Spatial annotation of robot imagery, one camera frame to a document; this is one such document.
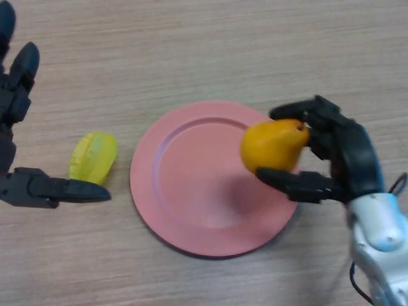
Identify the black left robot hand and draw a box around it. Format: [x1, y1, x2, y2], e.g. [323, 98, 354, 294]
[0, 0, 112, 210]

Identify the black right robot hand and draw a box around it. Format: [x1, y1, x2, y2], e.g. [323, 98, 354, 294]
[256, 94, 388, 205]

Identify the yellow pear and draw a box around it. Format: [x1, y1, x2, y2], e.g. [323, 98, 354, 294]
[240, 119, 310, 175]

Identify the pink round plate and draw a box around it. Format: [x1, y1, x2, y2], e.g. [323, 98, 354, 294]
[129, 100, 302, 259]

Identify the yellow-green starfruit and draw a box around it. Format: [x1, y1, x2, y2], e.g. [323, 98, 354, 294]
[68, 132, 119, 186]

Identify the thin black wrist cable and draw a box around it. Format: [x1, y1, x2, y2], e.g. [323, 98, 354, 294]
[349, 171, 408, 305]

